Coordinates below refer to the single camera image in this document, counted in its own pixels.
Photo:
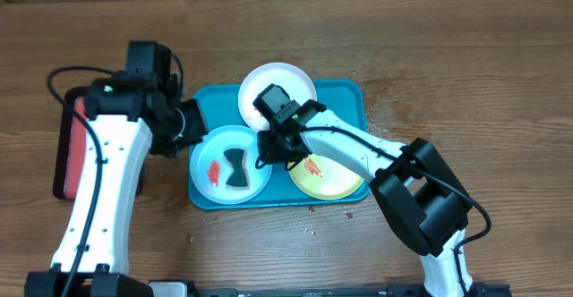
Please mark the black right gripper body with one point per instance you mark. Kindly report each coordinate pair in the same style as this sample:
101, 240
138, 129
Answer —
280, 151

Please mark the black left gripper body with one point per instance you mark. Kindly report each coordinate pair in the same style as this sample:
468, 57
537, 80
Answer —
192, 128

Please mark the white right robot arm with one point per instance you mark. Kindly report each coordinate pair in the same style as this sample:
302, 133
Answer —
423, 202

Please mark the light blue plate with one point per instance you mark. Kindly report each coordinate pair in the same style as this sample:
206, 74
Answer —
209, 169

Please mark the dark green bow-shaped sponge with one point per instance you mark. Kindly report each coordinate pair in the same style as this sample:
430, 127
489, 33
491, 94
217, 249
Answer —
238, 179

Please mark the teal plastic tray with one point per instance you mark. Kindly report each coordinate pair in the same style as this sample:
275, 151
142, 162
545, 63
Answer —
220, 107

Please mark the dark red tray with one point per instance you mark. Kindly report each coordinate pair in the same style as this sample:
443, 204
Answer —
71, 149

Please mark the white plate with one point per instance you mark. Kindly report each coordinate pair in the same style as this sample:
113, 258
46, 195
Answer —
295, 82

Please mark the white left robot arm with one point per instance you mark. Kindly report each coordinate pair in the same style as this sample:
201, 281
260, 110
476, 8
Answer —
125, 117

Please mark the yellow plate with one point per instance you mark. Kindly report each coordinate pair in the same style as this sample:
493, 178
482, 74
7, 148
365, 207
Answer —
323, 178

